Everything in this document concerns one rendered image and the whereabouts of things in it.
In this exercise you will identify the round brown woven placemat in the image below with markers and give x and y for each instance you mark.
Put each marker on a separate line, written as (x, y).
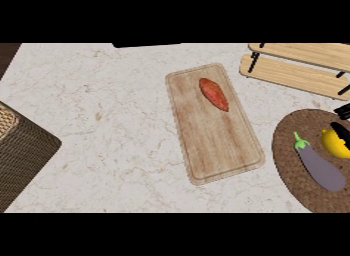
(292, 160)

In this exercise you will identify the brown wicker basket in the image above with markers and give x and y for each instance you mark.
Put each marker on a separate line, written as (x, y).
(19, 156)

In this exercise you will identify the wooden cutting board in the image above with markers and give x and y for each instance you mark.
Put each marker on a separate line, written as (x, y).
(208, 143)

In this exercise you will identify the purple eggplant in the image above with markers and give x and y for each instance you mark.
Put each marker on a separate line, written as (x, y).
(321, 166)

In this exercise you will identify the wooden tiered shelf black frame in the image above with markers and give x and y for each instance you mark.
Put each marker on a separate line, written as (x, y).
(289, 74)

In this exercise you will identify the orange sweet potato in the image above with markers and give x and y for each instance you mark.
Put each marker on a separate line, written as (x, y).
(212, 94)

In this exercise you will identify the yellow lemon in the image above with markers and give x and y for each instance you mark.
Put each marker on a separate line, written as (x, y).
(333, 142)

